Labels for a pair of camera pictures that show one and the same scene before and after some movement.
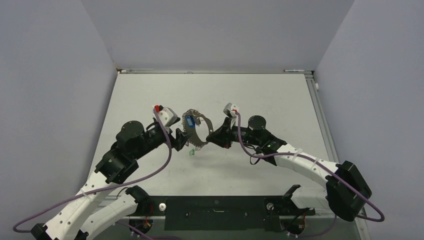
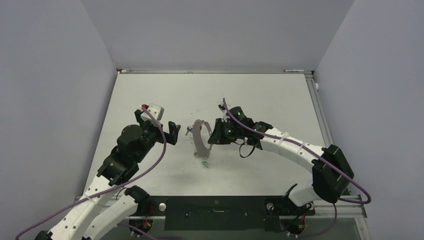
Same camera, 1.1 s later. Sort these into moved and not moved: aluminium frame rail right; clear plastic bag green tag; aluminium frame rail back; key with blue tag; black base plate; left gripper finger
Moved: left gripper finger; key with blue tag; clear plastic bag green tag
Not moved: aluminium frame rail right; black base plate; aluminium frame rail back
